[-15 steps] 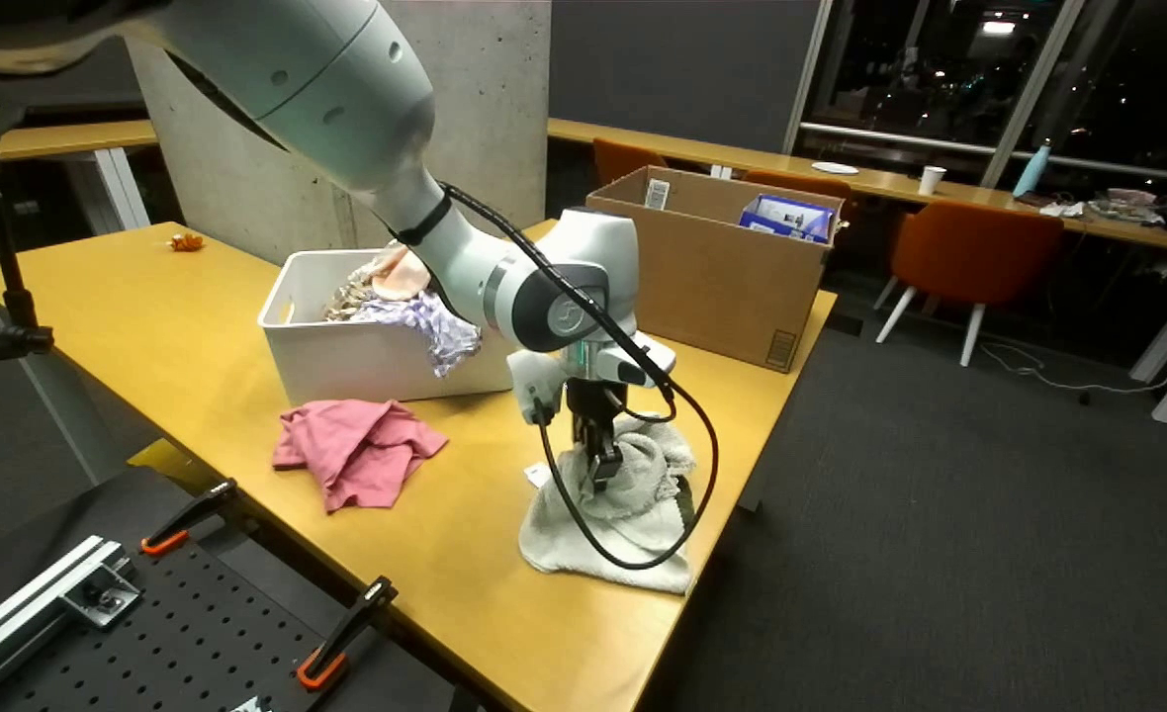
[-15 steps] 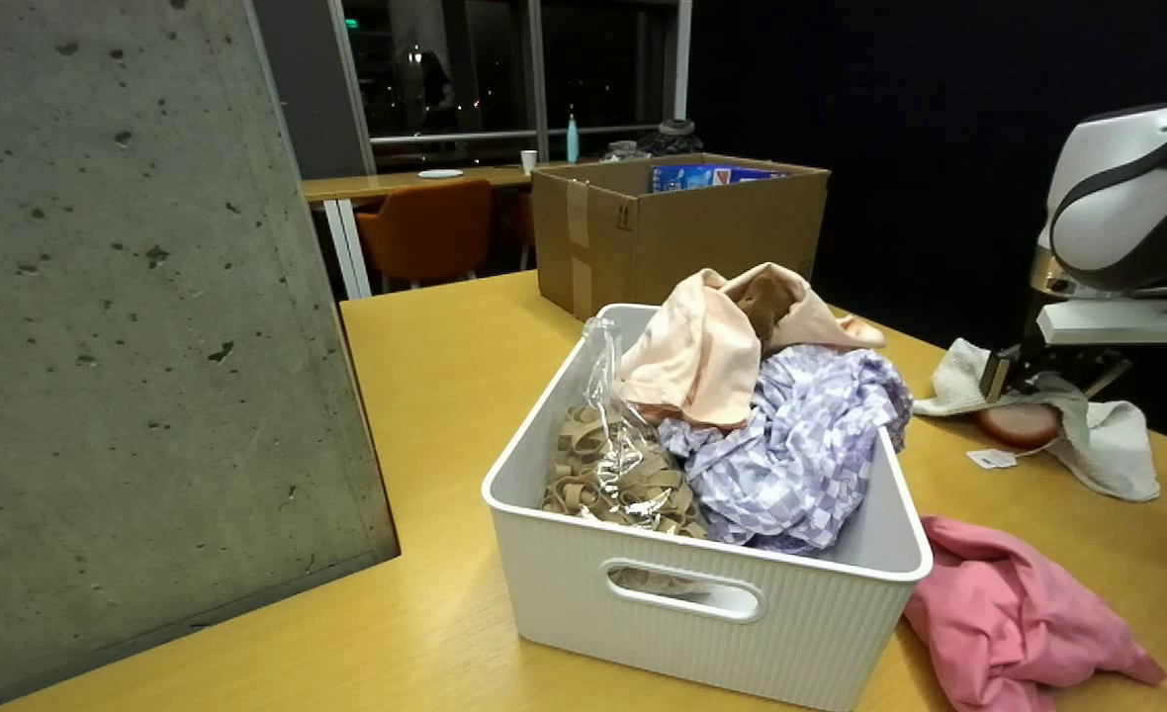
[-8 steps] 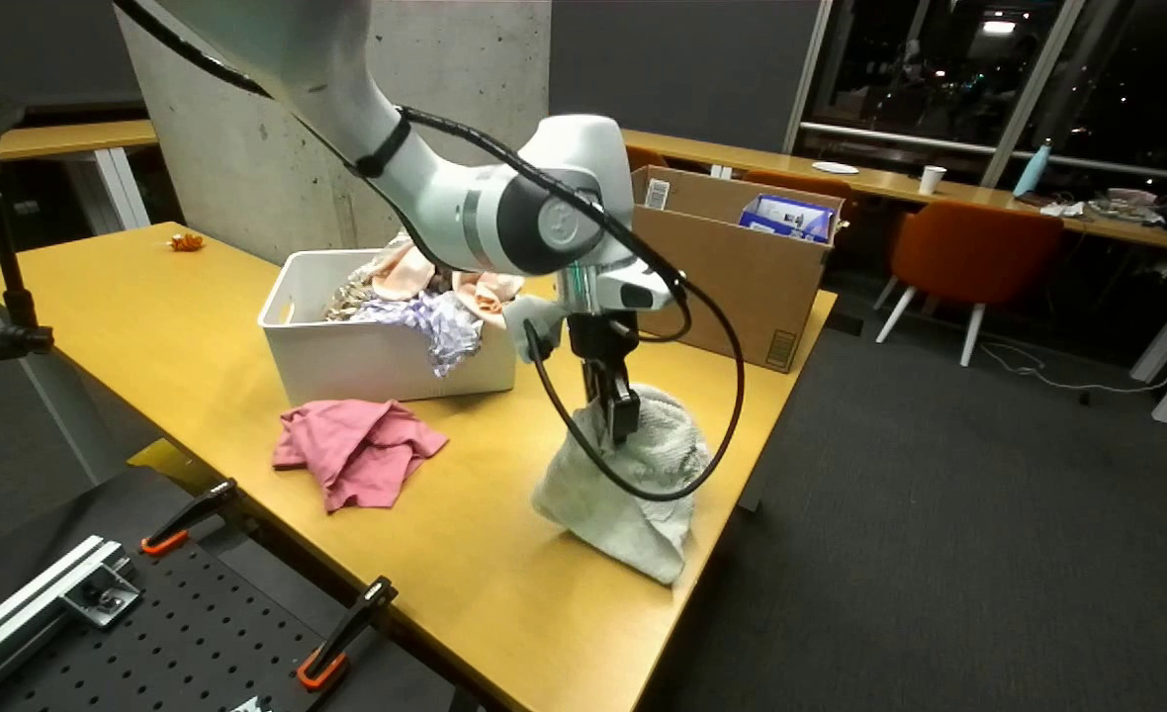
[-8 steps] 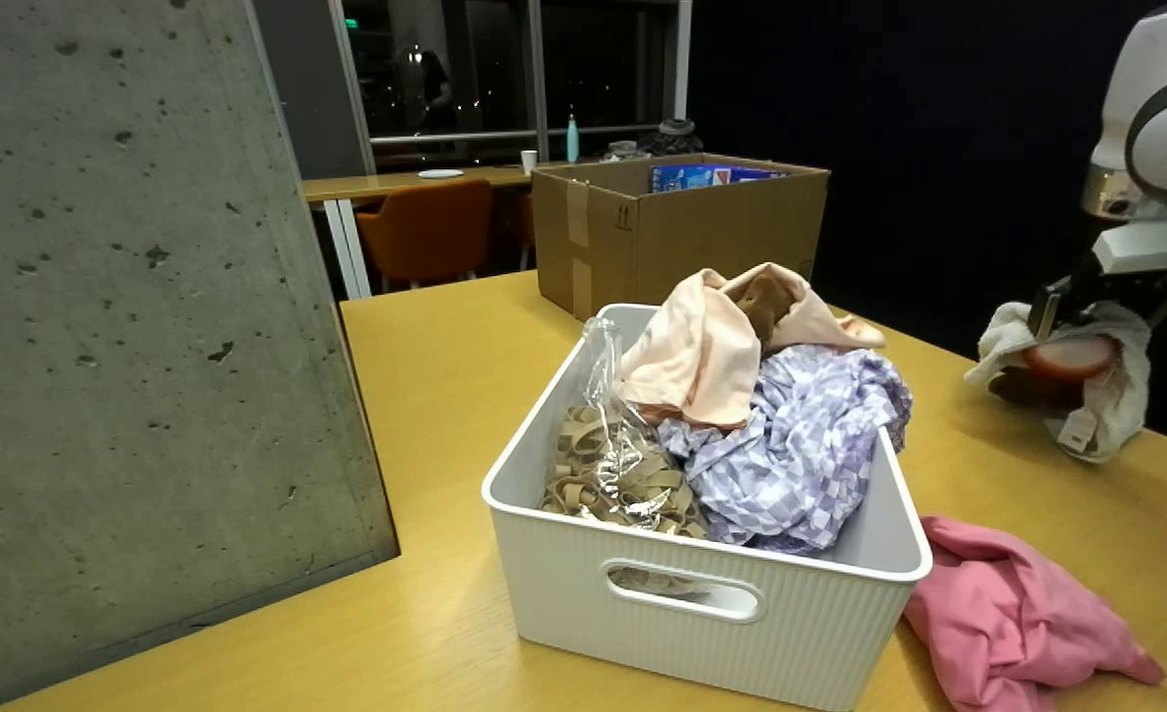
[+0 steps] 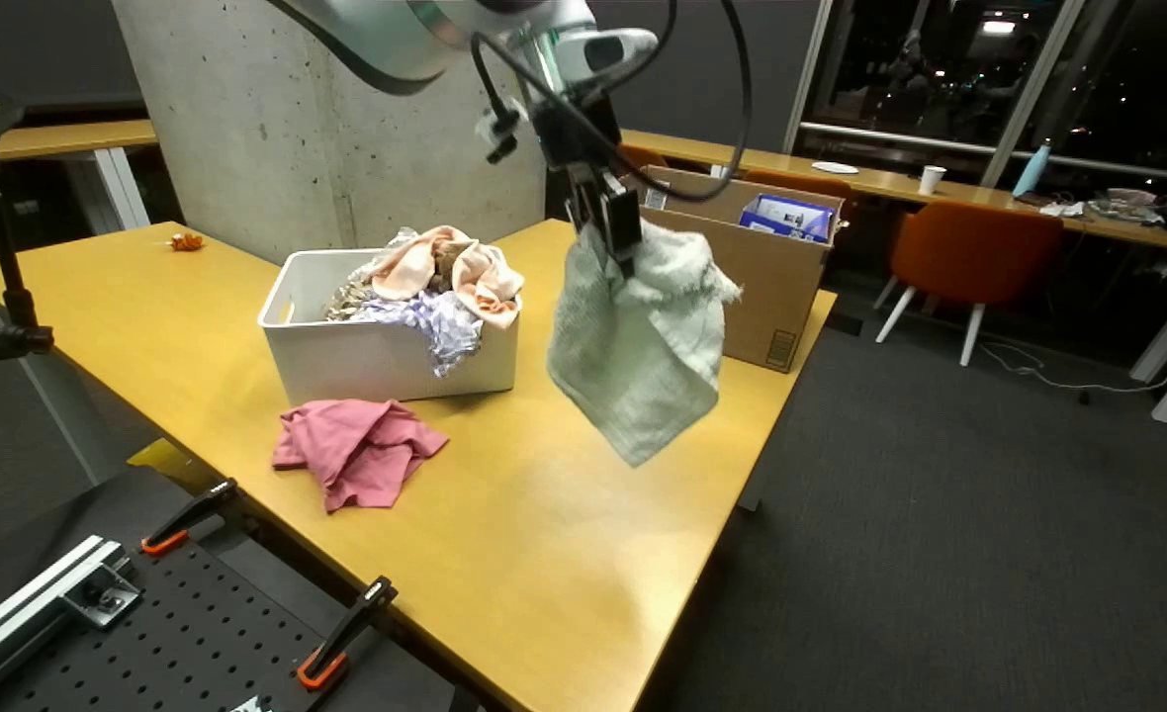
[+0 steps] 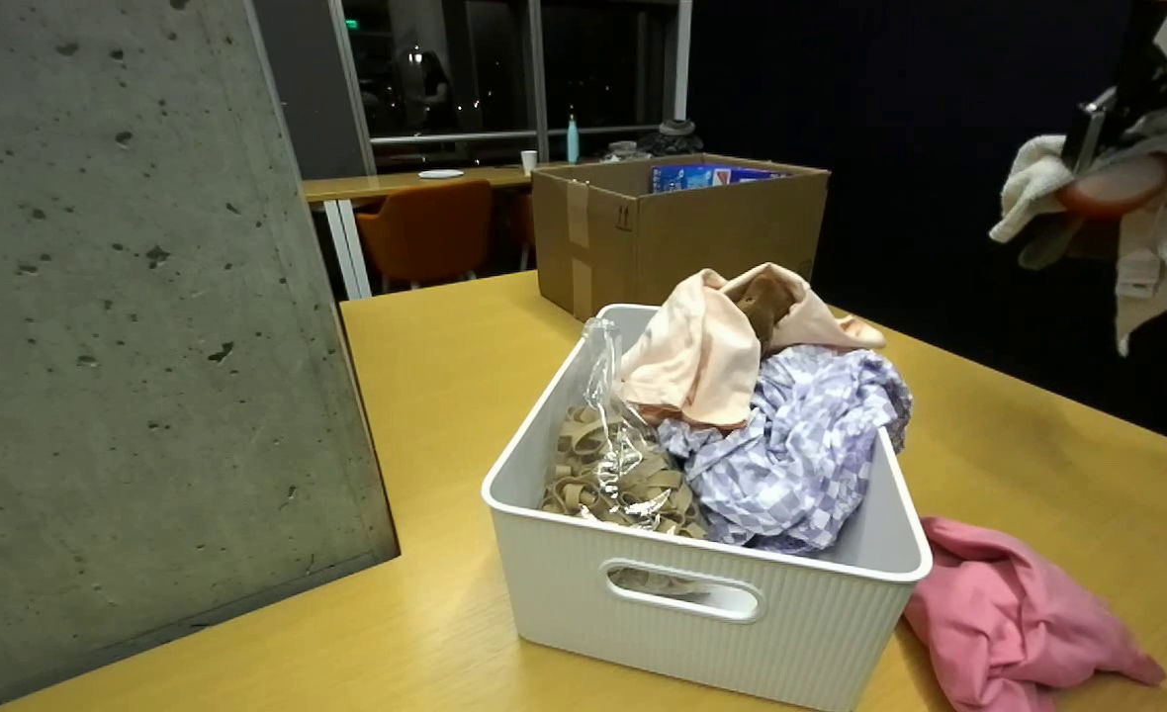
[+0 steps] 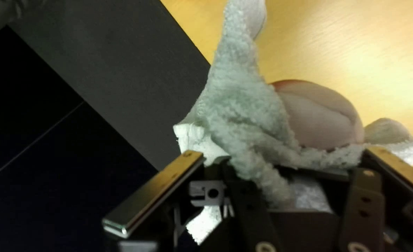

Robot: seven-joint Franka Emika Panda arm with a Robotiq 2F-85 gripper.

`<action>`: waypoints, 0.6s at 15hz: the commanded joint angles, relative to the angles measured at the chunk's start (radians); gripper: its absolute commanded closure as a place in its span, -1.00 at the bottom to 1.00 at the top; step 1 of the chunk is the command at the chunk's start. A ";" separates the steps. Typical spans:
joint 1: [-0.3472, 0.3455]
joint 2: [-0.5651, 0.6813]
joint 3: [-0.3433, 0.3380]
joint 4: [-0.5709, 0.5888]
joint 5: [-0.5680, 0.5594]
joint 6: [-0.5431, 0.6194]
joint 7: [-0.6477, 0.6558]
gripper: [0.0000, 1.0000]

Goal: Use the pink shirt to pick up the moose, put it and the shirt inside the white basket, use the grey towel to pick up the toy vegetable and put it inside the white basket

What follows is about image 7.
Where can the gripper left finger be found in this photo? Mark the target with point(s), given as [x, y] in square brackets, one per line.
[154, 193]

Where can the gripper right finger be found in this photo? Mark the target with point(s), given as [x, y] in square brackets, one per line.
[402, 172]

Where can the red radish plush green leaves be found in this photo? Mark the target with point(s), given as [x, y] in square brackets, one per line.
[318, 116]

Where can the grey white towel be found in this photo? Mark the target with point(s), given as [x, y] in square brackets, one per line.
[243, 116]

